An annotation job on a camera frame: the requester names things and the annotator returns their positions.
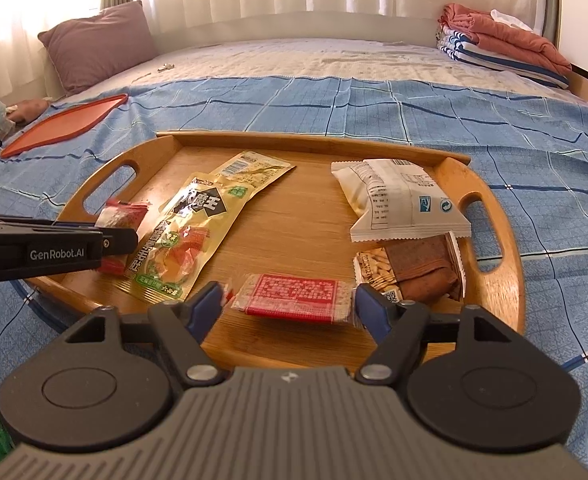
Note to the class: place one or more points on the brown soft item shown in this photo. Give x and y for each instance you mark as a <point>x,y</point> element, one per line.
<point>29,110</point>

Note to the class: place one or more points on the orange plastic tray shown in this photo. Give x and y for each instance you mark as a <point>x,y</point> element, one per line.
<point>59,127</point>

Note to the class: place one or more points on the gold packet with black print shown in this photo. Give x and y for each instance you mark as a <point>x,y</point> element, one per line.
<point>194,230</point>

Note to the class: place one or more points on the purple pillow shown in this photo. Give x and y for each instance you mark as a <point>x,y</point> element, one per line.
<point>99,45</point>

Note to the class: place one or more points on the red biscuit packet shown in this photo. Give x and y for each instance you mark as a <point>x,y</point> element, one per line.
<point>294,295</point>

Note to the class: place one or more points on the gold snack packet with barcode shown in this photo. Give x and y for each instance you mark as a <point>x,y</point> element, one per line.
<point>259,170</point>

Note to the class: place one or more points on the blue checked blanket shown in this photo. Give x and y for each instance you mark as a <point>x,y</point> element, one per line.
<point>423,120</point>

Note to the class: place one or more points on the beige headboard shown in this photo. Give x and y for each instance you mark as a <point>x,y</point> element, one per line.
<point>294,27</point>

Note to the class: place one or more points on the white snack packet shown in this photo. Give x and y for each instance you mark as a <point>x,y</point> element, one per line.
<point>398,195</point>

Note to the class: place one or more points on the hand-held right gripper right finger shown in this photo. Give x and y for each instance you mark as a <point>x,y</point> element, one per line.
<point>373,310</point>

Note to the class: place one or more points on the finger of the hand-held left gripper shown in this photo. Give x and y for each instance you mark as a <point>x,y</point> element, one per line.
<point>74,227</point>
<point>121,241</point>

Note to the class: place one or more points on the brown peanut packet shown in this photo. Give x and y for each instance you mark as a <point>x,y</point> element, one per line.
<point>418,265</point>

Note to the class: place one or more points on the blue white striped towel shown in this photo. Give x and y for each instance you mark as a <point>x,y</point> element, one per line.
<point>478,57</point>

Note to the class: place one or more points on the red ended brown candy packet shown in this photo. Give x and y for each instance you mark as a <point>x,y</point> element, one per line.
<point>119,215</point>

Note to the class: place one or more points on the small metal item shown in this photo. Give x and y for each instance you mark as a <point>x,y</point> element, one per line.
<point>165,66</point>

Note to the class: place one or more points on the white quilted bedsheet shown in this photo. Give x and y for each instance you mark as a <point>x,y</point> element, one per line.
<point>299,60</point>

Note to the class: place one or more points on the stack of folded blankets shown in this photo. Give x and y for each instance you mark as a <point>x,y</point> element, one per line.
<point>513,40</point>

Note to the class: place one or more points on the white folded cloth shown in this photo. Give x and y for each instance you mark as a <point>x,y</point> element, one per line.
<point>508,17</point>

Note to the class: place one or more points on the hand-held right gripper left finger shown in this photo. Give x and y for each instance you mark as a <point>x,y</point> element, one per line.
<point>206,305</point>

